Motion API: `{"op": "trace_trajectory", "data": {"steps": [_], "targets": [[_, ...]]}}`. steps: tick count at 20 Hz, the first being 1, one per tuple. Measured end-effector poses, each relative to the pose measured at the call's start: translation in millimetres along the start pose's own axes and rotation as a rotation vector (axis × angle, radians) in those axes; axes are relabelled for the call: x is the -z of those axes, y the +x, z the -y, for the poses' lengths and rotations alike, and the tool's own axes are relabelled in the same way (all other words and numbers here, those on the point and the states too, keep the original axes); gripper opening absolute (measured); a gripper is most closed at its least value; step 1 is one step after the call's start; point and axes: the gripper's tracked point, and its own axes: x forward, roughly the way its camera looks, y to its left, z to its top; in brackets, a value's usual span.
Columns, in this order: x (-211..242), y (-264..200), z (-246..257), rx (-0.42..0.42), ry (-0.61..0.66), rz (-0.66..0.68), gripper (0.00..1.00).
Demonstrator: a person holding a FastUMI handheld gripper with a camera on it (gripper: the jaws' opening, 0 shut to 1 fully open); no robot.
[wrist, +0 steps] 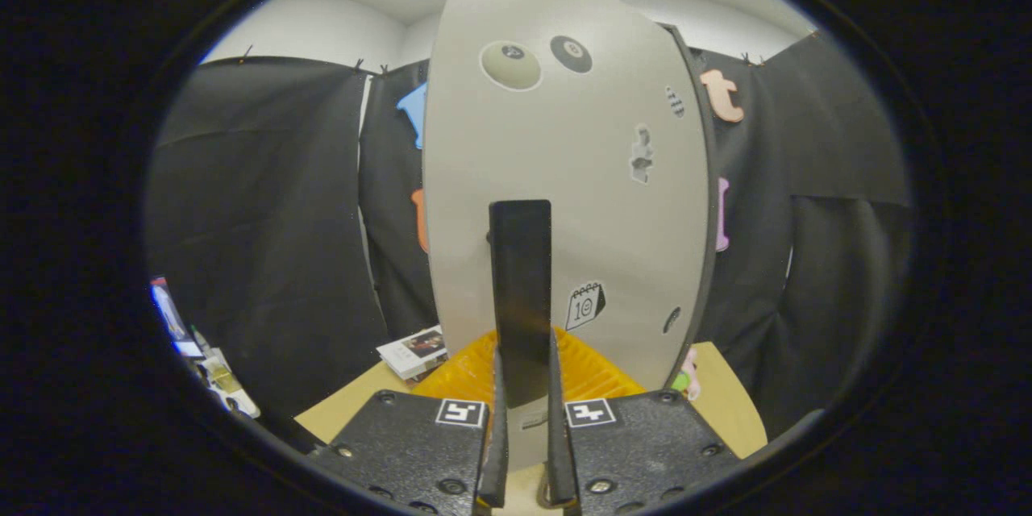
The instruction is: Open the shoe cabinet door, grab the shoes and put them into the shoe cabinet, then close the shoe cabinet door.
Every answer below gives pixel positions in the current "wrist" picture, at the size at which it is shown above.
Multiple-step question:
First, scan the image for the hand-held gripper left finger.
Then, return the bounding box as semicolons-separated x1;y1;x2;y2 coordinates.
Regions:
310;328;510;516

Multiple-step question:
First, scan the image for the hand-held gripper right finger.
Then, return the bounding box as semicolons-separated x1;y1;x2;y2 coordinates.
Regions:
548;328;741;516

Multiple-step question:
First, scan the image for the black door handle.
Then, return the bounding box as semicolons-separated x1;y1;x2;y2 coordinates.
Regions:
488;199;553;408

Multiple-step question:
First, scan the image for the grey shoe cabinet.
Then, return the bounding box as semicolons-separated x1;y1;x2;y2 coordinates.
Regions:
660;21;722;389

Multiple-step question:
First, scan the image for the white shoe cabinet door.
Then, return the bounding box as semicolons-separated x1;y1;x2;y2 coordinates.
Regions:
422;0;718;472

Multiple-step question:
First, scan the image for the green pink plush toy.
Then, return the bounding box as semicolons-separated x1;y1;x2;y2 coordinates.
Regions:
673;347;701;402

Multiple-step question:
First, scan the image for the white boxed book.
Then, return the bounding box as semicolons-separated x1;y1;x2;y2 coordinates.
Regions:
377;326;449;381

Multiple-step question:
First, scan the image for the pile of small desk items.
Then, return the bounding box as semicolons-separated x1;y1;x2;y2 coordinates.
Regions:
193;327;260;418

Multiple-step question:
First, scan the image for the black backdrop cloth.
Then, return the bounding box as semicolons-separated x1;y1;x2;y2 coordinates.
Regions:
145;31;916;440

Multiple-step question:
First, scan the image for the blue lit screen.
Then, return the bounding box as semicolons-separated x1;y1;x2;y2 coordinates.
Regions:
150;277;202;358

